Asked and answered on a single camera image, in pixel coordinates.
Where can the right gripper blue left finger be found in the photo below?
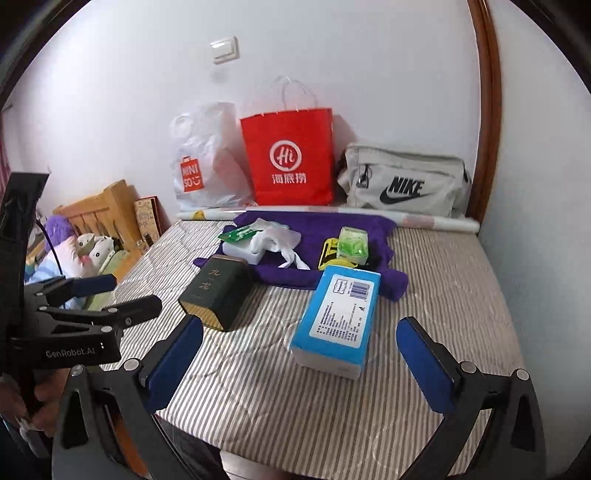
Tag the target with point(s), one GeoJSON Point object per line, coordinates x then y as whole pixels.
{"type": "Point", "coordinates": [165, 364]}

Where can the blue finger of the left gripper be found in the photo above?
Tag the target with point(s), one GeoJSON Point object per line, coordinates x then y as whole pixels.
{"type": "Point", "coordinates": [134, 312]}
{"type": "Point", "coordinates": [85, 287]}

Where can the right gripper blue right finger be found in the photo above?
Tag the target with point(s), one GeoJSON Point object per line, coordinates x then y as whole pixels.
{"type": "Point", "coordinates": [432, 365]}

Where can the blue tissue pack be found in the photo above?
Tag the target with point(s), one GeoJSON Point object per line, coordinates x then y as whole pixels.
{"type": "Point", "coordinates": [333, 335]}

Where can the white sponge block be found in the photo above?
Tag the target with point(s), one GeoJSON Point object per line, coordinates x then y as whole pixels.
{"type": "Point", "coordinates": [251, 250]}

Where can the white drawstring pouch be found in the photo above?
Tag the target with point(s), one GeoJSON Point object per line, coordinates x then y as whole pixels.
{"type": "Point", "coordinates": [273, 237]}

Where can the yellow pouch with black straps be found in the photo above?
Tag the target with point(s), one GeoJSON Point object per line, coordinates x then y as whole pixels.
{"type": "Point", "coordinates": [329, 256]}

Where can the green fruit snack packet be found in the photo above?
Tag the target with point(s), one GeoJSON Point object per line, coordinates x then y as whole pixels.
{"type": "Point", "coordinates": [238, 234]}

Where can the person's left hand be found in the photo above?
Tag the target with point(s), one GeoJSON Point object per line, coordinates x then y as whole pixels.
{"type": "Point", "coordinates": [48, 392]}

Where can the white spotted plush toy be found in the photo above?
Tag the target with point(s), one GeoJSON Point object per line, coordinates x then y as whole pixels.
{"type": "Point", "coordinates": [95, 250]}

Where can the purple plush toy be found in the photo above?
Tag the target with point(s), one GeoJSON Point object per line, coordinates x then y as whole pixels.
{"type": "Point", "coordinates": [58, 228]}

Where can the wooden chair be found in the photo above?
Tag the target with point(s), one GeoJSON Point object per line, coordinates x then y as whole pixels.
{"type": "Point", "coordinates": [110, 213]}

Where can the dark green tea tin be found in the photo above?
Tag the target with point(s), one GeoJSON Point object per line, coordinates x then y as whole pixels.
{"type": "Point", "coordinates": [217, 292]}

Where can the patterned brown book box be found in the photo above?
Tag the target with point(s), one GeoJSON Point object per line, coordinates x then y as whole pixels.
{"type": "Point", "coordinates": [151, 219]}

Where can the white Miniso plastic bag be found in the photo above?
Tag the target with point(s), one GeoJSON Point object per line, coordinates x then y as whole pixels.
{"type": "Point", "coordinates": [207, 167]}

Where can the beige Nike waist bag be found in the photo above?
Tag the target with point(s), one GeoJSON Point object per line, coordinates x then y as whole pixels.
{"type": "Point", "coordinates": [383, 178]}

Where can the red Haidilao paper bag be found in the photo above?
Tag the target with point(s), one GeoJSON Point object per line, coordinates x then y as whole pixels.
{"type": "Point", "coordinates": [291, 149]}

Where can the white wall switch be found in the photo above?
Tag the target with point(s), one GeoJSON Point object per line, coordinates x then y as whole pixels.
{"type": "Point", "coordinates": [224, 50]}

